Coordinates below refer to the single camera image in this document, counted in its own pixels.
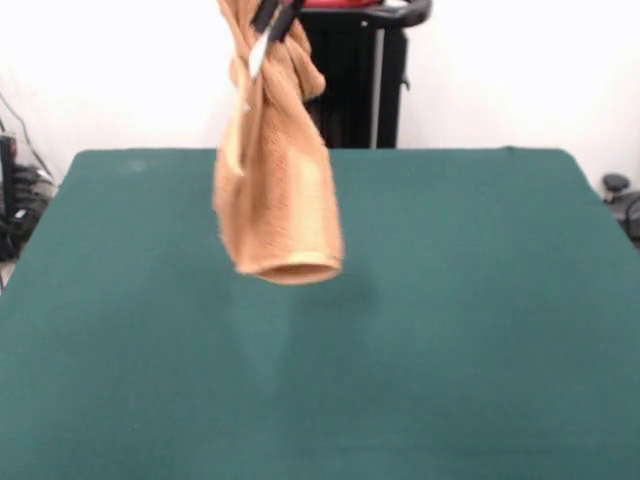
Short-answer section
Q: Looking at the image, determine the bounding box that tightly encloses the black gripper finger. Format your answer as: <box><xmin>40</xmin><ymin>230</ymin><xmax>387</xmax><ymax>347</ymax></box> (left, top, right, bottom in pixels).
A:
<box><xmin>269</xmin><ymin>0</ymin><xmax>304</xmax><ymax>44</ymax></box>
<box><xmin>251</xmin><ymin>0</ymin><xmax>280</xmax><ymax>35</ymax></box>

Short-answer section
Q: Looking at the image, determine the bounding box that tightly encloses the tan terry towel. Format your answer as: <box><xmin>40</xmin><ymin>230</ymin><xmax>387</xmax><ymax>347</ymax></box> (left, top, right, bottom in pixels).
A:
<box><xmin>211</xmin><ymin>0</ymin><xmax>346</xmax><ymax>288</ymax></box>

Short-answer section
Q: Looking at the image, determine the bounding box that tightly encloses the black electronics box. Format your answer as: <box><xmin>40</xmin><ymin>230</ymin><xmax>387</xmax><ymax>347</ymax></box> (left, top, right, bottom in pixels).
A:
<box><xmin>0</xmin><ymin>133</ymin><xmax>21</xmax><ymax>221</ymax></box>

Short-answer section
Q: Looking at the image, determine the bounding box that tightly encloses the dark green table cloth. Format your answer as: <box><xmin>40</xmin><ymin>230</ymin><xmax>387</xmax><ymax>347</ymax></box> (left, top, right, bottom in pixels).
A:
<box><xmin>0</xmin><ymin>146</ymin><xmax>640</xmax><ymax>480</ymax></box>

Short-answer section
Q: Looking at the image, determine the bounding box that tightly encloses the black office chair base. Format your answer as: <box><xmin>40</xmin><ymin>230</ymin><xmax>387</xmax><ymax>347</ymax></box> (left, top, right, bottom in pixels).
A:
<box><xmin>601</xmin><ymin>172</ymin><xmax>640</xmax><ymax>251</ymax></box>

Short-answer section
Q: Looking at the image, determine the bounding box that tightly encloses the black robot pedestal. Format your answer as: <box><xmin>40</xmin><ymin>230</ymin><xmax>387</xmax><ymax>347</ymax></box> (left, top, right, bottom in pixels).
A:
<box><xmin>294</xmin><ymin>0</ymin><xmax>432</xmax><ymax>150</ymax></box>

